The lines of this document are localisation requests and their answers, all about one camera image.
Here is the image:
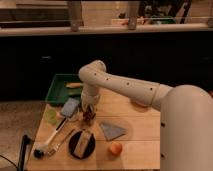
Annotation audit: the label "grey triangular cloth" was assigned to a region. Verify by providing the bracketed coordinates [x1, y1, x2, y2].
[100, 122, 127, 141]

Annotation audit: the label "metal fork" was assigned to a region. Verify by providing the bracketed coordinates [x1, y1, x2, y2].
[47, 129, 75, 156]

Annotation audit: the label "orange fruit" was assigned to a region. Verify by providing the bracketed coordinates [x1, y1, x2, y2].
[108, 142, 123, 156]

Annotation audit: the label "beige block on plate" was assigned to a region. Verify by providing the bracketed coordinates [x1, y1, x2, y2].
[74, 131, 91, 158]

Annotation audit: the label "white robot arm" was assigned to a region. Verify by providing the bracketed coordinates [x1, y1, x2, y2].
[78, 60, 213, 171]

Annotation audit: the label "light green cup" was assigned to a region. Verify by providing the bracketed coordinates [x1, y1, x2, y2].
[44, 109, 57, 125]

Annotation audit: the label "black clamp on table edge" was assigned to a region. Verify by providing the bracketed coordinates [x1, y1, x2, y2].
[17, 135, 31, 171]

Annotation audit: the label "blue grey sponge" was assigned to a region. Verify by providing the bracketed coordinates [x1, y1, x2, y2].
[61, 98, 80, 118]

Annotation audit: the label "dark purple grapes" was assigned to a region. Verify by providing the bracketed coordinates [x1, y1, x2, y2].
[83, 113, 96, 125]

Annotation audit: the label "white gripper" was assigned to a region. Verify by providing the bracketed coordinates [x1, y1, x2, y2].
[81, 85, 100, 116]

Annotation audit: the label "yellow item in tray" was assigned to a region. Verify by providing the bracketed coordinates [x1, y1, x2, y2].
[65, 82, 82, 88]

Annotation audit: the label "green plastic tray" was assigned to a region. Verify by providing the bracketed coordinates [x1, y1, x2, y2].
[45, 74, 82, 106]

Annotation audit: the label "black round plate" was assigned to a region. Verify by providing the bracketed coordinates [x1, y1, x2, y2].
[68, 130, 95, 159]

